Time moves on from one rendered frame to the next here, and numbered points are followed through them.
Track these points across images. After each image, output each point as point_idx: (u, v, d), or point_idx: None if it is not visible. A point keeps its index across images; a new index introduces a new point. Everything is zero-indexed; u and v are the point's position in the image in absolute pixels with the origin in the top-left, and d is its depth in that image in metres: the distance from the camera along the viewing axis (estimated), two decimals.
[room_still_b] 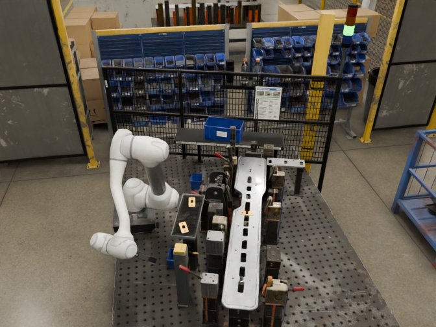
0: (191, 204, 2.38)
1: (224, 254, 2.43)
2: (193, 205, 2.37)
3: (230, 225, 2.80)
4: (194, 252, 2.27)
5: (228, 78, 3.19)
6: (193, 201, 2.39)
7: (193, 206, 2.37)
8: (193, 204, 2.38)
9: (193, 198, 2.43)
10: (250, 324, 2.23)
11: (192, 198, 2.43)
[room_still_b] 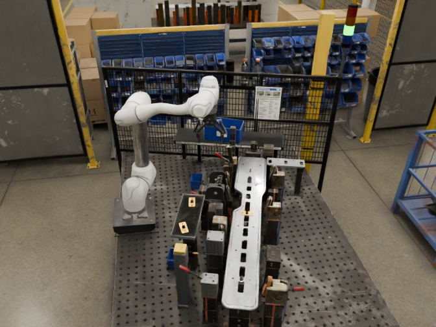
0: (191, 205, 2.38)
1: (224, 254, 2.43)
2: (193, 205, 2.37)
3: (230, 225, 2.80)
4: (194, 252, 2.27)
5: (228, 78, 3.19)
6: (193, 201, 2.39)
7: (193, 206, 2.37)
8: (193, 204, 2.38)
9: (193, 198, 2.43)
10: (250, 324, 2.23)
11: (192, 198, 2.43)
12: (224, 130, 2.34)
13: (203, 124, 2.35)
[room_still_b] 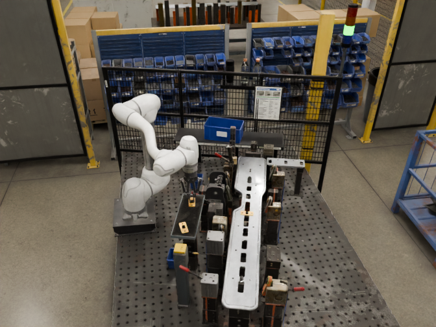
0: (191, 205, 2.38)
1: (224, 254, 2.43)
2: (193, 205, 2.37)
3: (230, 225, 2.80)
4: (194, 252, 2.27)
5: (228, 78, 3.19)
6: (193, 201, 2.39)
7: (193, 206, 2.37)
8: (193, 204, 2.38)
9: (193, 198, 2.43)
10: (250, 324, 2.23)
11: (192, 198, 2.43)
12: (198, 188, 2.33)
13: (187, 183, 2.32)
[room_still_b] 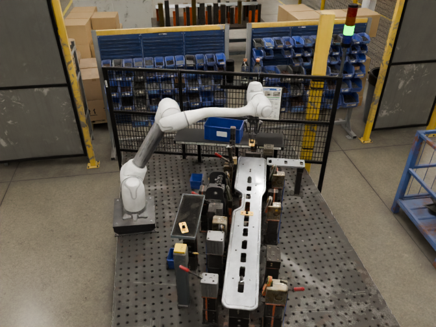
0: (251, 145, 2.78)
1: (224, 254, 2.43)
2: (252, 145, 2.77)
3: (230, 225, 2.80)
4: (194, 252, 2.27)
5: (228, 78, 3.19)
6: (252, 142, 2.79)
7: (252, 146, 2.76)
8: (252, 144, 2.78)
9: (253, 140, 2.83)
10: (250, 324, 2.23)
11: (252, 140, 2.83)
12: (259, 130, 2.72)
13: (250, 124, 2.72)
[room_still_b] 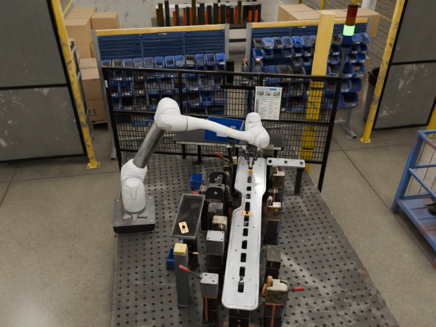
0: (250, 170, 2.90)
1: (224, 254, 2.43)
2: (251, 171, 2.89)
3: (230, 225, 2.80)
4: (194, 252, 2.27)
5: (228, 78, 3.19)
6: (251, 168, 2.91)
7: (251, 172, 2.89)
8: (251, 170, 2.91)
9: (252, 165, 2.95)
10: (250, 324, 2.23)
11: (251, 165, 2.95)
12: (257, 157, 2.84)
13: (248, 152, 2.84)
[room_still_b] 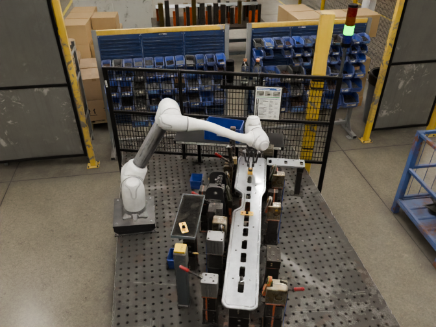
0: (250, 173, 2.92)
1: (224, 254, 2.43)
2: (251, 174, 2.90)
3: (230, 225, 2.80)
4: (194, 252, 2.27)
5: (228, 78, 3.19)
6: (250, 170, 2.92)
7: (250, 174, 2.90)
8: (250, 172, 2.92)
9: (252, 168, 2.96)
10: (250, 324, 2.23)
11: (250, 168, 2.96)
12: (257, 159, 2.86)
13: (248, 154, 2.85)
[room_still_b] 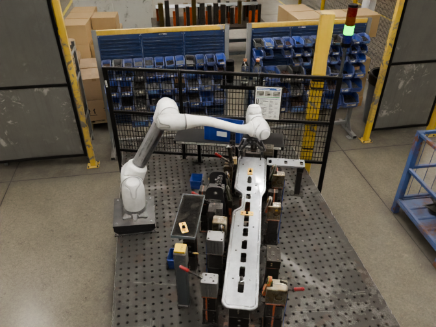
0: (249, 173, 2.92)
1: (224, 254, 2.43)
2: (251, 174, 2.91)
3: (230, 225, 2.80)
4: (194, 252, 2.27)
5: (228, 78, 3.19)
6: (250, 170, 2.92)
7: (250, 174, 2.90)
8: (250, 172, 2.92)
9: (252, 169, 2.96)
10: (250, 324, 2.23)
11: (250, 168, 2.96)
12: (263, 148, 2.79)
13: (246, 143, 2.80)
